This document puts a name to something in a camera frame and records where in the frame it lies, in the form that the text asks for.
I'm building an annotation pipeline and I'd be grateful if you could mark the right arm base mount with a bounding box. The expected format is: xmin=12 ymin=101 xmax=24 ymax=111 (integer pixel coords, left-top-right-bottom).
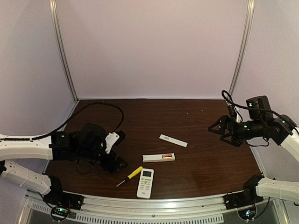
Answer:
xmin=223 ymin=191 xmax=263 ymax=222

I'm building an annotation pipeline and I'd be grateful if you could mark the curved aluminium front rail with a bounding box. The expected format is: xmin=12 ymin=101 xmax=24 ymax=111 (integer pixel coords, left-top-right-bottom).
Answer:
xmin=16 ymin=192 xmax=291 ymax=224

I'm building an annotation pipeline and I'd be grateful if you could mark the yellow handled screwdriver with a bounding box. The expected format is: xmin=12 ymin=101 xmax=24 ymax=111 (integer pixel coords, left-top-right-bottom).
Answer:
xmin=116 ymin=166 xmax=143 ymax=187

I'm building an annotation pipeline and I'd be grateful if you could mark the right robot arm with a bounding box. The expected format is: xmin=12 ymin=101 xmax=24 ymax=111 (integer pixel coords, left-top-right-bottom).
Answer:
xmin=208 ymin=90 xmax=299 ymax=209

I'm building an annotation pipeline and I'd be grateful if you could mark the slim white remote control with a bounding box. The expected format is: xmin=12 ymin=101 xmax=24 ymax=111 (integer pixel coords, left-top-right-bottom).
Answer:
xmin=142 ymin=153 xmax=176 ymax=163

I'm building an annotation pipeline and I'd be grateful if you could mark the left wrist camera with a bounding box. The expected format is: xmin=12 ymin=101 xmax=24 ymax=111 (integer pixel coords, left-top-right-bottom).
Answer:
xmin=105 ymin=131 xmax=126 ymax=154

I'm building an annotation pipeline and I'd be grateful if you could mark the white air conditioner remote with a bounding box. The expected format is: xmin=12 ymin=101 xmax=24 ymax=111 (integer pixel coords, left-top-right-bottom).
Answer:
xmin=136 ymin=168 xmax=154 ymax=199

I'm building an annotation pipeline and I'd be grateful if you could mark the left aluminium frame post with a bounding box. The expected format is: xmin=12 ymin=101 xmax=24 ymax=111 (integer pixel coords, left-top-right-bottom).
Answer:
xmin=49 ymin=0 xmax=79 ymax=103

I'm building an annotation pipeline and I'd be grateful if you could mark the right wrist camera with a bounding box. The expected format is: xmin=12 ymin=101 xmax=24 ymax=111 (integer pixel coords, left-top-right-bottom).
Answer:
xmin=228 ymin=105 xmax=243 ymax=123

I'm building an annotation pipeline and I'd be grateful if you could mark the white battery cover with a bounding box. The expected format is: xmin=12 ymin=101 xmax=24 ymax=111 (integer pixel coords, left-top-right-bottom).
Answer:
xmin=159 ymin=134 xmax=188 ymax=147

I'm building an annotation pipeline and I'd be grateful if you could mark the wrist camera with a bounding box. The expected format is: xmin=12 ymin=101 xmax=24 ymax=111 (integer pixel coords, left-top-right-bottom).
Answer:
xmin=228 ymin=105 xmax=243 ymax=123
xmin=105 ymin=131 xmax=126 ymax=154

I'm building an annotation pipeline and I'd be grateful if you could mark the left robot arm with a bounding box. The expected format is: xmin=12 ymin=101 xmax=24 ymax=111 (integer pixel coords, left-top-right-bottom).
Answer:
xmin=0 ymin=124 xmax=128 ymax=196

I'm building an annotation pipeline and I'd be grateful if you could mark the right aluminium frame post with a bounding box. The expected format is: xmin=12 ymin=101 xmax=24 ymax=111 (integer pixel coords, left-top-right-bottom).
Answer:
xmin=228 ymin=0 xmax=255 ymax=95

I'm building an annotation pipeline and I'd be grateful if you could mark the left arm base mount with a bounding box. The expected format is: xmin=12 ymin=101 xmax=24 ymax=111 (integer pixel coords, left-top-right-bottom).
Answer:
xmin=42 ymin=192 xmax=84 ymax=222

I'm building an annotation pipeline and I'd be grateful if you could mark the aluminium frame post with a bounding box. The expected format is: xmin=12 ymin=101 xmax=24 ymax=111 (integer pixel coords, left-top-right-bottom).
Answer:
xmin=228 ymin=0 xmax=255 ymax=95
xmin=49 ymin=0 xmax=79 ymax=103

